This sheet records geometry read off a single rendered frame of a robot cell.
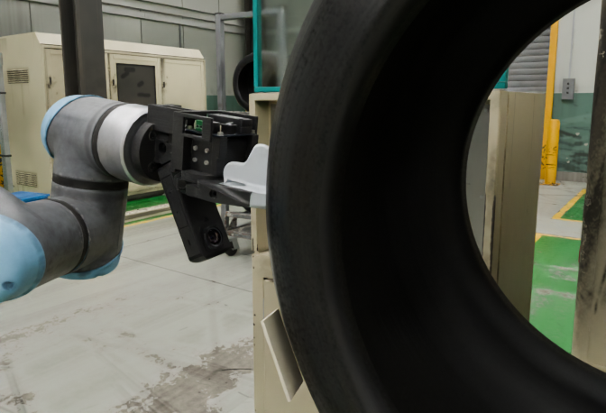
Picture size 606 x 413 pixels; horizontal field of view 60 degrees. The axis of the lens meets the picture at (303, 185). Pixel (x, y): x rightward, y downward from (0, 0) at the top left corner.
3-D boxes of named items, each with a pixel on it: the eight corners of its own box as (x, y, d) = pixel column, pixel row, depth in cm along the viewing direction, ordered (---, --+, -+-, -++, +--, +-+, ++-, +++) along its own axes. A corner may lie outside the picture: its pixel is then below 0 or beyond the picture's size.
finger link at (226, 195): (240, 194, 47) (172, 175, 52) (239, 210, 47) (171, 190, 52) (272, 187, 51) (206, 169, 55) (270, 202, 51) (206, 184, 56)
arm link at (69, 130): (96, 167, 73) (104, 95, 72) (157, 185, 66) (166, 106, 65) (31, 167, 65) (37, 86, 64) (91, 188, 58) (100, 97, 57)
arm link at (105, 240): (13, 277, 62) (21, 173, 60) (70, 253, 73) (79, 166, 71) (86, 293, 60) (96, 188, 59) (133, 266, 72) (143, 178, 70)
